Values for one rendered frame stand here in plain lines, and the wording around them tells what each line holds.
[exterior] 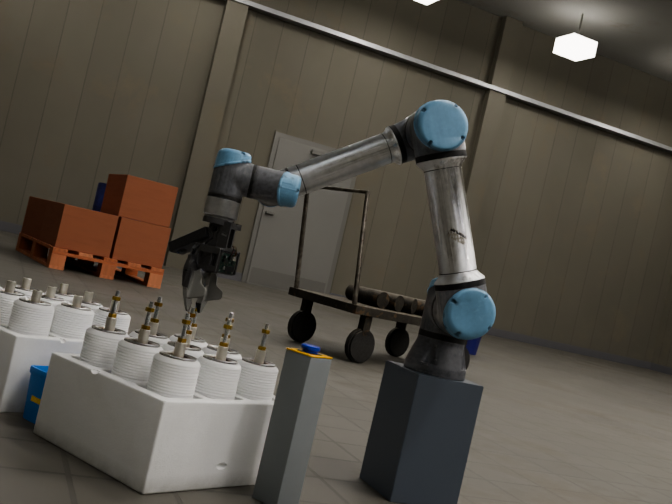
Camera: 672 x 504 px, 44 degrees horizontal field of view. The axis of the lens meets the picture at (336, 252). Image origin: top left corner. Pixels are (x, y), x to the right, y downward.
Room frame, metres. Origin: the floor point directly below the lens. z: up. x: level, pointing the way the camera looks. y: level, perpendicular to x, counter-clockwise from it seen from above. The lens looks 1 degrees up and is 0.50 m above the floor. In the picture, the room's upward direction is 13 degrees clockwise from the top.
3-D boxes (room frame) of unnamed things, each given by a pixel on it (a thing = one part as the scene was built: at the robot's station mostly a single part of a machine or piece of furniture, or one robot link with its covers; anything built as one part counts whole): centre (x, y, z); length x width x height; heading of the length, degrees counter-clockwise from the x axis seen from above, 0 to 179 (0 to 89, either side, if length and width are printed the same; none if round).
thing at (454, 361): (2.05, -0.30, 0.35); 0.15 x 0.15 x 0.10
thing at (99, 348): (1.84, 0.44, 0.16); 0.10 x 0.10 x 0.18
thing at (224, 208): (1.85, 0.26, 0.56); 0.08 x 0.08 x 0.05
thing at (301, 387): (1.73, 0.01, 0.16); 0.07 x 0.07 x 0.31; 51
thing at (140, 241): (7.24, 2.08, 0.42); 1.53 x 1.15 x 0.84; 20
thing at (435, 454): (2.05, -0.30, 0.15); 0.18 x 0.18 x 0.30; 22
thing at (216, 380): (1.78, 0.19, 0.16); 0.10 x 0.10 x 0.18
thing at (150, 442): (1.85, 0.28, 0.09); 0.39 x 0.39 x 0.18; 51
